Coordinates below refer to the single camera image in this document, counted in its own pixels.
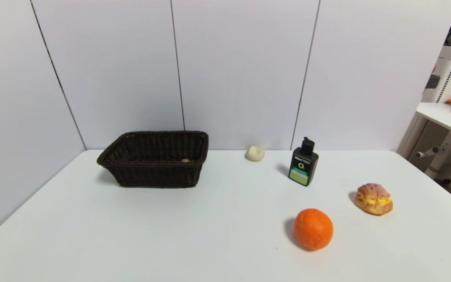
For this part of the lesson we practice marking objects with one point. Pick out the dark brown wicker basket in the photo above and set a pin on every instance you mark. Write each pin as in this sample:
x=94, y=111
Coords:
x=155, y=172

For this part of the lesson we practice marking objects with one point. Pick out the small white dough bun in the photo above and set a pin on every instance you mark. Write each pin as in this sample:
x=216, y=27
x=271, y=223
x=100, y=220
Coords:
x=255, y=153

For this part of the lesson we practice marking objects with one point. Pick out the black bottle with green label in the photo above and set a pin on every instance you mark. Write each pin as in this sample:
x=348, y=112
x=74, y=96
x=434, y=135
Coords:
x=303, y=166

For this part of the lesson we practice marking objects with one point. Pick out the orange fruit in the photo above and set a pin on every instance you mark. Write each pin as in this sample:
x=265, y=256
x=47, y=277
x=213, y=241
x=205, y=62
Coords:
x=313, y=229

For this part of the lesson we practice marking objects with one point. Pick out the cream puff pastry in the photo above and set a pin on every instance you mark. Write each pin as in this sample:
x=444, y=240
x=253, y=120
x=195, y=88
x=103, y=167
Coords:
x=374, y=199

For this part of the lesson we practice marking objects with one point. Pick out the white table leg with crank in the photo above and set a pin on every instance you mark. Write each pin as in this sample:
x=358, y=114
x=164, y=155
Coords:
x=444, y=154

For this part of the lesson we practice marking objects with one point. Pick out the white side table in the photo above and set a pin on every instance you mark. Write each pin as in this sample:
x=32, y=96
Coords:
x=444, y=117

